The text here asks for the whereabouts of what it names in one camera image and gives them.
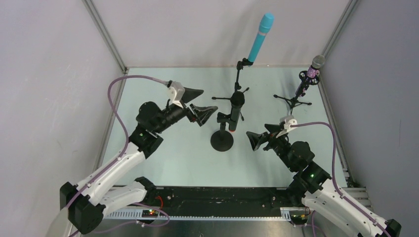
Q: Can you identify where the round base microphone stand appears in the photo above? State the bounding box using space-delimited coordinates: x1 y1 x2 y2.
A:
210 112 234 152

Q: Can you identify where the black microphone orange end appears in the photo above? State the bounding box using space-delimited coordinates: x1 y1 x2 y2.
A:
229 91 245 132

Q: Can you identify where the tripod shock mount stand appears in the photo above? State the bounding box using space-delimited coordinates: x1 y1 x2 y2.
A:
273 69 320 114

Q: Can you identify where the small tripod clip stand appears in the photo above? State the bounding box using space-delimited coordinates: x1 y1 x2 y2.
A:
211 58 253 121

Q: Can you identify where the purple glitter microphone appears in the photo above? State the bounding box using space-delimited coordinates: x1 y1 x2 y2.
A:
295 55 326 97

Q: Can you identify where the blue microphone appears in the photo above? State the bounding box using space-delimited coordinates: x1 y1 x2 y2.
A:
247 13 275 65

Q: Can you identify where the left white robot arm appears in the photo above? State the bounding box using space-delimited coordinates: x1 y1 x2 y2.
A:
59 86 218 235

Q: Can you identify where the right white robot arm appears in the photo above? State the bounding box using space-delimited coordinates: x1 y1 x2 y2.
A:
246 122 401 237

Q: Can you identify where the right electronics board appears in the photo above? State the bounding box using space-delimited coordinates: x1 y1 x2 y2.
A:
290 214 310 226

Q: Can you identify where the electronics board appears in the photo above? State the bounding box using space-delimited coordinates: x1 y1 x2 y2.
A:
290 214 310 226
141 209 159 218

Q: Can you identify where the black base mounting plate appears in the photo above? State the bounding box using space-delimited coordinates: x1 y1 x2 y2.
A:
142 186 303 217

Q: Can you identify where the left electronics board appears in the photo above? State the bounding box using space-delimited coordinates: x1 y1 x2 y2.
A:
141 209 159 218

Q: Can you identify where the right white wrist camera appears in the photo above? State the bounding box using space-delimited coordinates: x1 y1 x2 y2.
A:
275 115 298 138

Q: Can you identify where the grey slotted cable duct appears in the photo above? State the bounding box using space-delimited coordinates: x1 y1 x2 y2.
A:
104 209 290 221

